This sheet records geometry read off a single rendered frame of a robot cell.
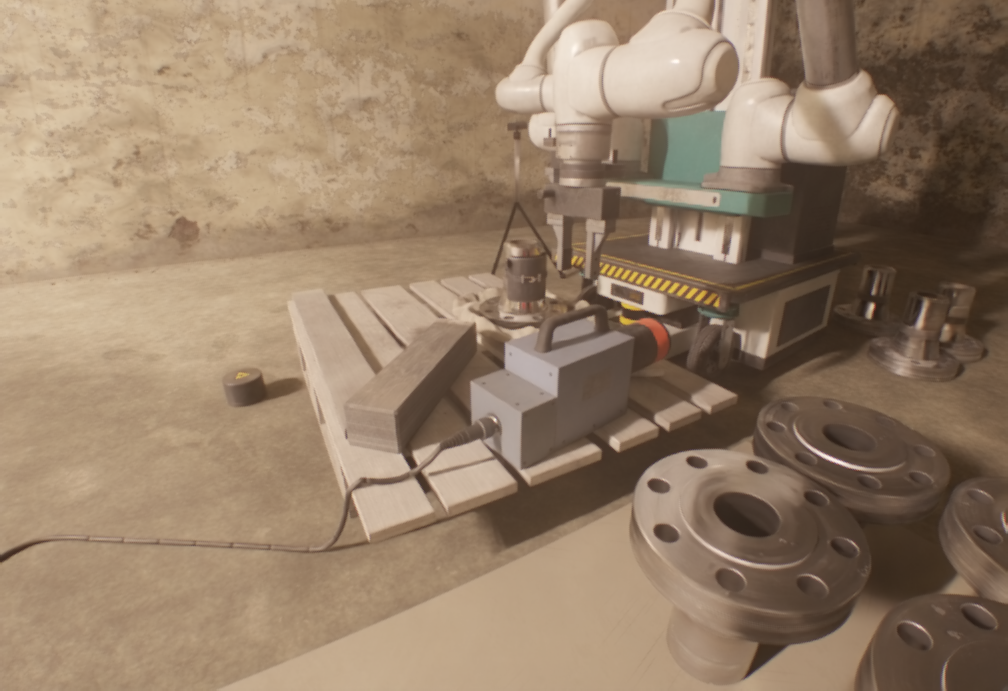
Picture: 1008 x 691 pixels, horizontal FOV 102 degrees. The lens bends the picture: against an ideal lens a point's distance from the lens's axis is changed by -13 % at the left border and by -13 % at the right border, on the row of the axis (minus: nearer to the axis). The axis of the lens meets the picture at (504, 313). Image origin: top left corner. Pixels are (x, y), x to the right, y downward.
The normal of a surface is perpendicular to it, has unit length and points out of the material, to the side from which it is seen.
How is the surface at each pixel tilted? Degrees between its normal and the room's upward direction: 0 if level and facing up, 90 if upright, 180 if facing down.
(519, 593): 0
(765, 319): 90
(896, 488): 0
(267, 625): 0
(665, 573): 90
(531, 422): 90
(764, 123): 87
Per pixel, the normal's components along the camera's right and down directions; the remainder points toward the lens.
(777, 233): -0.82, 0.19
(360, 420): -0.25, 0.33
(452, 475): 0.00, -0.94
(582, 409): 0.62, 0.26
